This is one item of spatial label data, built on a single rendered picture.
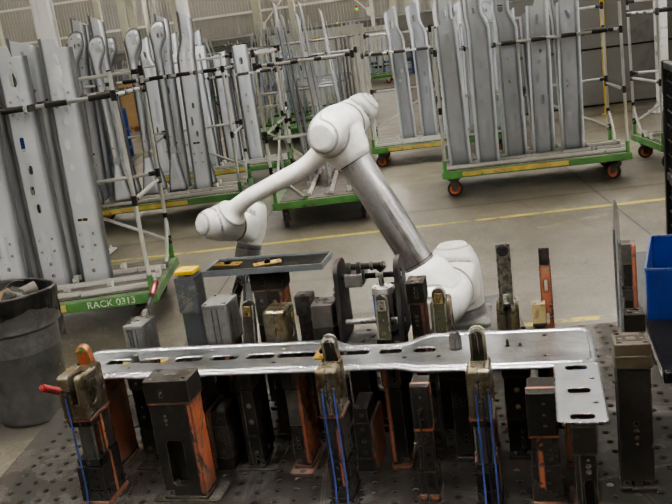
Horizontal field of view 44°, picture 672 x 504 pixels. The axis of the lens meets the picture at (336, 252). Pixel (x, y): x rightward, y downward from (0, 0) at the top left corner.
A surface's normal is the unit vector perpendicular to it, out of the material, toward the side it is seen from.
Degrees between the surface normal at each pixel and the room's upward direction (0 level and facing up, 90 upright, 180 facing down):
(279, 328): 90
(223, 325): 90
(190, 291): 90
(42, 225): 87
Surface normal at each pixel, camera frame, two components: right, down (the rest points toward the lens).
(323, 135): -0.42, 0.25
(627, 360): -0.22, 0.25
